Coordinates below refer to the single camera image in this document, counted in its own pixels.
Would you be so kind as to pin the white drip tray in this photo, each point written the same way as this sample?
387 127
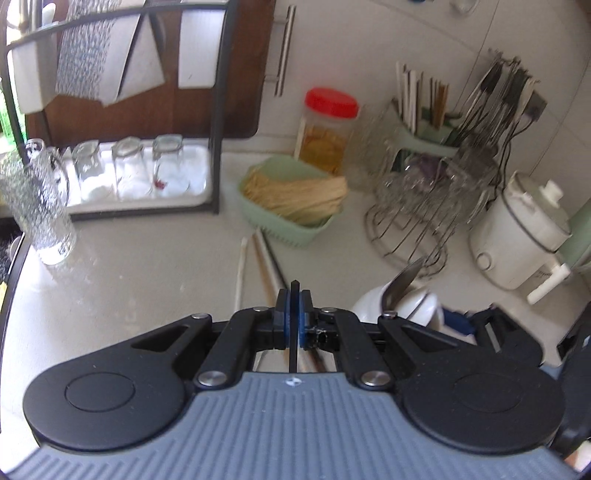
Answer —
198 161

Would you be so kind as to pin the white cutting board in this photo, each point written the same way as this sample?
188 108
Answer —
198 46
34 78

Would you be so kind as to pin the metal spoon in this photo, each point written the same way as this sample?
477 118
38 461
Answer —
406 277

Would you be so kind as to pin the green plastic basket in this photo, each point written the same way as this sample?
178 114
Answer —
300 233

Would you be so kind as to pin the green utensil drainer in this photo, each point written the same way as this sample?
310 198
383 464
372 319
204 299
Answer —
429 145

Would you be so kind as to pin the clear glass tumbler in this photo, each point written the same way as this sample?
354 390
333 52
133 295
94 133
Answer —
131 168
90 170
171 161

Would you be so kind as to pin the textured glass mug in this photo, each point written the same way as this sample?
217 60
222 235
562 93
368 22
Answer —
41 207

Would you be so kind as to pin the bunch of assorted chopsticks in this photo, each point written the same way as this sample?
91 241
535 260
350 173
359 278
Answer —
411 97

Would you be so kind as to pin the hanging kitchen utensils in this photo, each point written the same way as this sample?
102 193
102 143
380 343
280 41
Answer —
498 92

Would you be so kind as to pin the dark wooden cutting board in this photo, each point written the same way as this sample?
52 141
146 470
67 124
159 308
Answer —
251 69

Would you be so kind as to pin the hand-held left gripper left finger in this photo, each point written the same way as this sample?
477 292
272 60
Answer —
288 318

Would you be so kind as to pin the tall textured glass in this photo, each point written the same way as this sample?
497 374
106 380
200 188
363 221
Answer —
376 147

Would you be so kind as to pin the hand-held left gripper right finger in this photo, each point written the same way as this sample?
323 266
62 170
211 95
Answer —
303 318

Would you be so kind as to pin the brown wooden chopstick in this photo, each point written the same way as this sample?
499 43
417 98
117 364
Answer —
265 270

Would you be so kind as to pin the wall socket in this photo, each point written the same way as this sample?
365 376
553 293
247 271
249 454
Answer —
535 104

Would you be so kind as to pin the clear jar red lid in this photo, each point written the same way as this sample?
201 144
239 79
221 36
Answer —
328 138

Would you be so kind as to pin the black chopstick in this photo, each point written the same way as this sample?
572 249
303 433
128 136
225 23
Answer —
294 284
278 270

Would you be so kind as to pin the dried noodle bundle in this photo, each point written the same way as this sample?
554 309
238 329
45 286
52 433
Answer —
300 198

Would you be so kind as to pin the white ceramic mug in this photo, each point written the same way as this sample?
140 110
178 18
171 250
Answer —
415 304

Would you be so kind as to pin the white electric cooker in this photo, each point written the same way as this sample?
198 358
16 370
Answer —
517 230

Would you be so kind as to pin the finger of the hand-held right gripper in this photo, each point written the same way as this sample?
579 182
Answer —
455 321

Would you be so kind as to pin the purple lid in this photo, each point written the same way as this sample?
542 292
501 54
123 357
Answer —
425 164

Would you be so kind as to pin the grey cutting board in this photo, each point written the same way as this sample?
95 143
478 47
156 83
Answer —
143 64

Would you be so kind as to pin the clear glass beer mug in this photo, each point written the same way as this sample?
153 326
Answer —
466 184

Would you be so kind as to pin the patterned cutting board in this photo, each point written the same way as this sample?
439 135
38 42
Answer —
83 50

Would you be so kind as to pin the black metal dish rack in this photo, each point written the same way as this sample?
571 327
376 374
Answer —
220 115

